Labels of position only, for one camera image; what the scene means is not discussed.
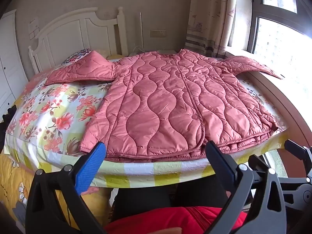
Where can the person's red jacket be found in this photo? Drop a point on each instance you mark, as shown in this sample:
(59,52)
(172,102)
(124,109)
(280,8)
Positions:
(170,218)

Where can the wooden window sill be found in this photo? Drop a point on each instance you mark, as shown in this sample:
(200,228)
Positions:
(292,107)

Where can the thin white pole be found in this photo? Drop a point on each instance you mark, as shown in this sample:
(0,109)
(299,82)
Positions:
(141,31)

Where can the floral bed sheet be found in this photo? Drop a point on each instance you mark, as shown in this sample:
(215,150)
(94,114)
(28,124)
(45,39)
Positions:
(56,112)

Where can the person's black pants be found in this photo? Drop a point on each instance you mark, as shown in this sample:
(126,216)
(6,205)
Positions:
(141,195)

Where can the window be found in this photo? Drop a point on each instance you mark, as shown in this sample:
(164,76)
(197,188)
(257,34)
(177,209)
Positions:
(277,29)

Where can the yellow pillow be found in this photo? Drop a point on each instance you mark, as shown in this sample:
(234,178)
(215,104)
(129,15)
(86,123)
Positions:
(111,54)

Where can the dark cloth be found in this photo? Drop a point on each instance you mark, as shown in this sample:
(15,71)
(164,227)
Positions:
(6,126)

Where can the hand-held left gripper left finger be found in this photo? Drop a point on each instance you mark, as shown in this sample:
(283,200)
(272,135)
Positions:
(89,169)

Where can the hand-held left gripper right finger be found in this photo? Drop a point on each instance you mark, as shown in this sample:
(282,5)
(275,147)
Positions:
(220,162)

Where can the yellow printed blanket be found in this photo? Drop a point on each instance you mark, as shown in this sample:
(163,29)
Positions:
(14,175)

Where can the white wardrobe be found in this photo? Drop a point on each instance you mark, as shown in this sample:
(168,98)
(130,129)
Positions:
(11,61)

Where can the printed striped curtain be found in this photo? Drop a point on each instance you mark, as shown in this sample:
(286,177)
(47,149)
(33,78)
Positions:
(209,17)

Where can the patterned pillow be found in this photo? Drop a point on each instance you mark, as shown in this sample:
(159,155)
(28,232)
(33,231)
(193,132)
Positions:
(76,55)

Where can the white wooden headboard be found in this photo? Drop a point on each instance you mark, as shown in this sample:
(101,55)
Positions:
(73,33)

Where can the wall switch panel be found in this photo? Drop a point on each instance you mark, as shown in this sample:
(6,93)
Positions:
(34,28)

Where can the wall socket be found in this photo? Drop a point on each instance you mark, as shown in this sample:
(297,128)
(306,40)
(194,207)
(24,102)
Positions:
(158,33)

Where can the person's left hand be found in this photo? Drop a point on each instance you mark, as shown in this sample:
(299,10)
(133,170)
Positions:
(163,231)

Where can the pink quilted jacket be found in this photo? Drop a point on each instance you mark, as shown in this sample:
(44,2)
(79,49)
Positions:
(168,97)

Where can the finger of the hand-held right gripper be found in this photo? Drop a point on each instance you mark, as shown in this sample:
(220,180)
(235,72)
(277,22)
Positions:
(298,150)
(258,163)

